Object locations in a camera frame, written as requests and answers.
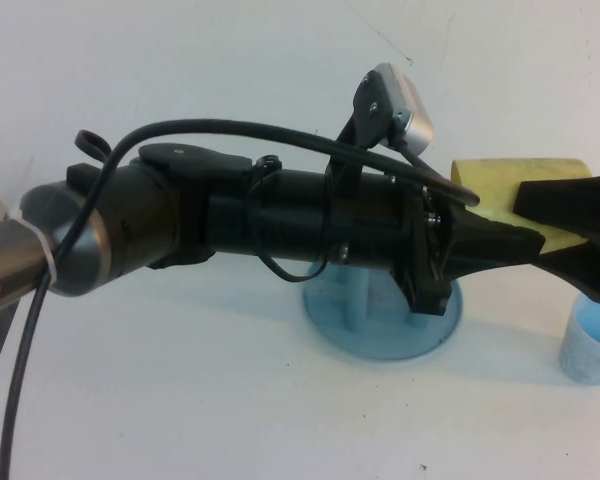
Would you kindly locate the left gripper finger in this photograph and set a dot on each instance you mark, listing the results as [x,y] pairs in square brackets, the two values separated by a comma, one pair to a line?
[495,245]

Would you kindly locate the blue cup stand with pegs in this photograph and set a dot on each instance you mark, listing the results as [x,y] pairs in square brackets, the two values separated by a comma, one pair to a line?
[370,345]

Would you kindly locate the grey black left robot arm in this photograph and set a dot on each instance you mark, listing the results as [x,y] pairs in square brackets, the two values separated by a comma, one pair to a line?
[130,225]

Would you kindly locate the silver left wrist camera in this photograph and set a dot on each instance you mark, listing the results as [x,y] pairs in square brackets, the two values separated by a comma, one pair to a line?
[415,120]

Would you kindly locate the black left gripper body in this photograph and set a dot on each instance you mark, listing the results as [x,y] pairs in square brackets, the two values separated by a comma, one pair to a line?
[380,225]

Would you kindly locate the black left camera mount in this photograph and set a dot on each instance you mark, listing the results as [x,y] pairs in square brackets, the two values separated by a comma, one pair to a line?
[370,110]

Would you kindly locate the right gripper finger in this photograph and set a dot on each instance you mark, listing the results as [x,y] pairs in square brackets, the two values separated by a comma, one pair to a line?
[595,270]
[580,207]

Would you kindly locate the yellow plastic cup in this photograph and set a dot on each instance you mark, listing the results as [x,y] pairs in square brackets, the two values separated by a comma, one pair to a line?
[490,172]

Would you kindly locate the blue plastic cup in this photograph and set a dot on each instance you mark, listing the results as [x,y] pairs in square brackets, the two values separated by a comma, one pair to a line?
[585,360]

